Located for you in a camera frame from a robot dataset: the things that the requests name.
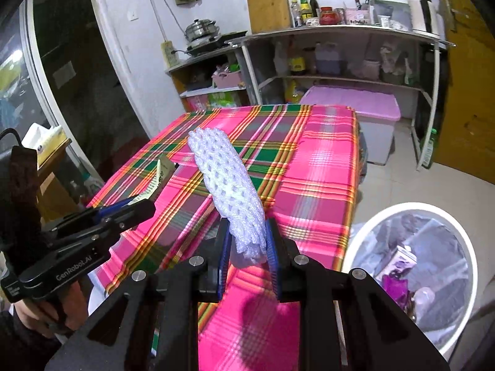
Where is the person's left forearm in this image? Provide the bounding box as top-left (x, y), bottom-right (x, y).
top-left (0, 309), bottom-right (66, 371)

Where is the wooden cutting board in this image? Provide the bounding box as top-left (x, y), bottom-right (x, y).
top-left (245, 0), bottom-right (291, 35)

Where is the yellow label oil bottle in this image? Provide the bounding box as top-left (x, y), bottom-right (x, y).
top-left (289, 48), bottom-right (306, 76)

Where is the pink plastic basket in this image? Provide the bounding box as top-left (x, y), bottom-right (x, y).
top-left (212, 67), bottom-right (245, 89)

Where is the low wooden shelf cabinet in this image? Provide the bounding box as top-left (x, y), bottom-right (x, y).
top-left (166, 52), bottom-right (252, 113)

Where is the grey metal shelf rack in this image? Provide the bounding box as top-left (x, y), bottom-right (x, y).
top-left (224, 23), bottom-right (457, 171)

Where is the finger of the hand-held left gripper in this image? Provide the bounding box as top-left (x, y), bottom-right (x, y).
top-left (46, 200), bottom-right (157, 256)
top-left (77, 196), bottom-right (136, 225)

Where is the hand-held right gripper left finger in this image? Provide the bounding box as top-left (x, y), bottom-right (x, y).
top-left (46, 218), bottom-right (233, 371)

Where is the translucent bin liner bag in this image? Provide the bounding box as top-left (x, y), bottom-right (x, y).
top-left (358, 212), bottom-right (470, 346)

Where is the yellowed power strip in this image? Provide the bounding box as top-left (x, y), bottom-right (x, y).
top-left (161, 42), bottom-right (179, 68)

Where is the green bottle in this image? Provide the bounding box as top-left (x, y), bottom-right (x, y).
top-left (421, 127), bottom-right (437, 168)

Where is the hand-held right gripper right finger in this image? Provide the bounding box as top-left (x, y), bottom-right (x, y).
top-left (266, 218), bottom-right (451, 371)

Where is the pink green plaid tablecloth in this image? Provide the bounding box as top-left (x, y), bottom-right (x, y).
top-left (87, 104), bottom-right (362, 371)

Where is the pink knife holder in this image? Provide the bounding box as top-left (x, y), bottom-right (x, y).
top-left (344, 8), bottom-right (372, 25)

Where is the white and black kettle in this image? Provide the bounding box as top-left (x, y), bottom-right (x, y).
top-left (405, 0), bottom-right (439, 33)

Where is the purple liquid jug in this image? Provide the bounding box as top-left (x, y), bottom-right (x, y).
top-left (315, 42), bottom-right (341, 76)

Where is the white round trash bin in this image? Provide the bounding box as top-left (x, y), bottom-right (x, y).
top-left (348, 202), bottom-right (479, 360)

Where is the wooden door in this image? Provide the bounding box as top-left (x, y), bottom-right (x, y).
top-left (429, 0), bottom-right (495, 184)

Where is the wooden stool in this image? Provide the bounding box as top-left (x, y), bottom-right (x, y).
top-left (33, 137), bottom-right (105, 221)

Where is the person's left hand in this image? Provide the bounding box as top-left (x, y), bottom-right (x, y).
top-left (13, 278), bottom-right (93, 341)

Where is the purple foil wrapper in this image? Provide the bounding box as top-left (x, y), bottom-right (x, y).
top-left (381, 274), bottom-right (412, 313)

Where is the white foam net sleeve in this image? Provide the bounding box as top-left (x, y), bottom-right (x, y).
top-left (187, 127), bottom-right (269, 269)

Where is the clear plastic container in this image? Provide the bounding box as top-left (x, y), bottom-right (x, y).
top-left (369, 0), bottom-right (411, 29)

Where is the steel pot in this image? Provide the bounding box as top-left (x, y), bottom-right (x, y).
top-left (183, 19), bottom-right (220, 45)

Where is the pink lidded storage box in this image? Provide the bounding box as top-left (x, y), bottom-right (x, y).
top-left (299, 86), bottom-right (401, 165)

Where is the black gas stove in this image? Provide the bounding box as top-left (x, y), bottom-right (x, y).
top-left (186, 31), bottom-right (248, 55)

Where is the purple milk carton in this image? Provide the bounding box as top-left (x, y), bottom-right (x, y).
top-left (381, 245), bottom-right (418, 283)

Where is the white tissue box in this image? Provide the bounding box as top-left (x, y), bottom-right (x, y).
top-left (22, 123), bottom-right (62, 151)

